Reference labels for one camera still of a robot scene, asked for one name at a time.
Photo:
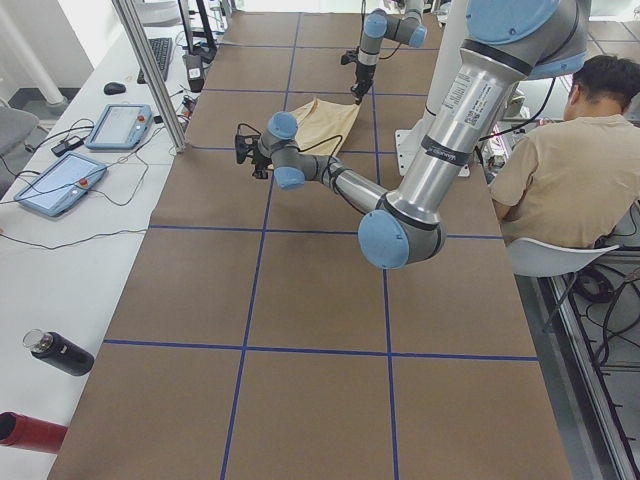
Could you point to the person in beige shirt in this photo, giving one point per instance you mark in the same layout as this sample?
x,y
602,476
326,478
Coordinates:
x,y
569,184

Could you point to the beige long-sleeve printed shirt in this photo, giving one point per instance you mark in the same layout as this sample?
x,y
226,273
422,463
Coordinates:
x,y
324,126

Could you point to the white chair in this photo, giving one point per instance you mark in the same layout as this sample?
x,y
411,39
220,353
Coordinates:
x,y
533,258

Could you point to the aluminium frame post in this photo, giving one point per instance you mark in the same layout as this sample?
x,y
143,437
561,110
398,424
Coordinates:
x,y
136,34

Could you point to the black keyboard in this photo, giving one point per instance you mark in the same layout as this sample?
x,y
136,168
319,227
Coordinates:
x,y
162,50

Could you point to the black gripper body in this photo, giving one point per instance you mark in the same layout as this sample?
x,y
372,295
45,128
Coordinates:
x,y
363,76
261,160

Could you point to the black bottle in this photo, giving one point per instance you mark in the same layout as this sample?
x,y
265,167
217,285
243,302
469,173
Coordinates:
x,y
59,352

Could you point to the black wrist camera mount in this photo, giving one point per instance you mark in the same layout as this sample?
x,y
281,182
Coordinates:
x,y
245,146

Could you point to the near blue teach pendant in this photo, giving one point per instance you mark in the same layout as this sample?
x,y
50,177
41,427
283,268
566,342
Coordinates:
x,y
58,188

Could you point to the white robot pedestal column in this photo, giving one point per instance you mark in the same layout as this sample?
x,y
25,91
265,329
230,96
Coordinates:
x,y
446,68

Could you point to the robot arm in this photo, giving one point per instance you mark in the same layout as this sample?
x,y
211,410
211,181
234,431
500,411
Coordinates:
x,y
377,26
492,46

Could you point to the red bottle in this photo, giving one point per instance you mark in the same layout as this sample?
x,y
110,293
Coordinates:
x,y
24,432

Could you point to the blue teach pendant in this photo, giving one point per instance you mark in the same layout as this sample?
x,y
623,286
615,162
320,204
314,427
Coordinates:
x,y
120,127
58,188

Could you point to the black computer mouse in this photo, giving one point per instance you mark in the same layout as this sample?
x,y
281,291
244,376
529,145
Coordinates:
x,y
114,88

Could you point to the far blue teach pendant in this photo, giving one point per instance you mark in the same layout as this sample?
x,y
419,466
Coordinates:
x,y
120,127

